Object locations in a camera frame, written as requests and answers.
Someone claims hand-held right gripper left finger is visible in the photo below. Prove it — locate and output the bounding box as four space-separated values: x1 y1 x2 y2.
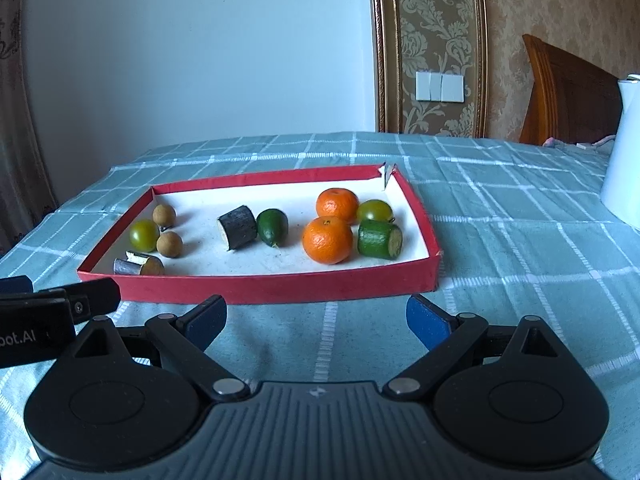
72 295 251 401

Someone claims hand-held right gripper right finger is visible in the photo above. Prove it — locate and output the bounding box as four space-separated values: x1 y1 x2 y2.
382 294 567 401

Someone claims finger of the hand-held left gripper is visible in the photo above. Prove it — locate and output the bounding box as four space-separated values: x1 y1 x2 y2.
39 278 121 324
0 275 34 295

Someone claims dark purple sugarcane piece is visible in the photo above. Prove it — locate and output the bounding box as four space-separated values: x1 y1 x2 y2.
113 251 166 277
217 205 258 251

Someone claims red cardboard box lid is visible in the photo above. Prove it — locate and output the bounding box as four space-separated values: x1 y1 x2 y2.
76 162 442 306

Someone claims large green tomato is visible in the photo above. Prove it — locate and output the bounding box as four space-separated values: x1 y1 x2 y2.
129 219 161 253

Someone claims brown longan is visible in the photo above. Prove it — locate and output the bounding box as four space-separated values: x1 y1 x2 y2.
152 203 177 228
156 231 184 259

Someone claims dark green oval fruit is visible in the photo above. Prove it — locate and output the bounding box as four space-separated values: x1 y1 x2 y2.
256 209 289 248

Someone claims small green tomato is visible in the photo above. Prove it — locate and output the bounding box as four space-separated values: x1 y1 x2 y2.
356 199 394 225

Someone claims orange mandarin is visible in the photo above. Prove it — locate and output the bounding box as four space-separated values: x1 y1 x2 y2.
315 188 360 225
302 216 354 265

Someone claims teal checked tablecloth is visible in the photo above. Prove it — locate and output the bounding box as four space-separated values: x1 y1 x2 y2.
0 132 640 461

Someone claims pink crumpled cloth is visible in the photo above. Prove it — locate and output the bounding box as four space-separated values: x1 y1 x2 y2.
542 135 617 150

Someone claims white kettle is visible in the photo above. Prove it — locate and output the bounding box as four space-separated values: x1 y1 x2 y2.
600 74 640 231

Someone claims brown wooden headboard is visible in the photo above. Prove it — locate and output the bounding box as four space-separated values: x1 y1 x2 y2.
519 34 626 146

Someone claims white light switch panel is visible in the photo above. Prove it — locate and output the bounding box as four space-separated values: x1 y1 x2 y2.
415 71 464 103

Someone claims gold wall moulding frame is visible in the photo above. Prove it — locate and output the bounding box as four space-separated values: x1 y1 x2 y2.
367 0 488 137

